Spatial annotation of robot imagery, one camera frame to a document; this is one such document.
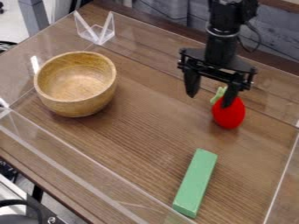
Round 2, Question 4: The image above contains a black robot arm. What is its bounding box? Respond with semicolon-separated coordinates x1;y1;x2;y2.
178;0;259;108

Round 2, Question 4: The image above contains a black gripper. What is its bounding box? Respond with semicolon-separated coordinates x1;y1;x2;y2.
178;48;258;108

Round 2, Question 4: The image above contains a clear acrylic front wall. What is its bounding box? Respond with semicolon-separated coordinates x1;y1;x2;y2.
0;105;195;224

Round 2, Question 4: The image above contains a clear acrylic corner bracket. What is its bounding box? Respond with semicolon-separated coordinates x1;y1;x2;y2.
74;10;117;46

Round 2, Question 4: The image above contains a wooden bowl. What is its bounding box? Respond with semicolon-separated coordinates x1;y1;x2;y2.
34;51;118;117

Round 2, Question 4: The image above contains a red plush strawberry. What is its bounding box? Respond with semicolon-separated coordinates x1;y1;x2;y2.
210;87;246;130

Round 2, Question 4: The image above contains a green rectangular block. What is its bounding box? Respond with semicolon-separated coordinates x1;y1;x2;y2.
173;149;218;218

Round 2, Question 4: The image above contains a grey post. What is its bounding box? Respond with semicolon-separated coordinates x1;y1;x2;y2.
18;0;50;36

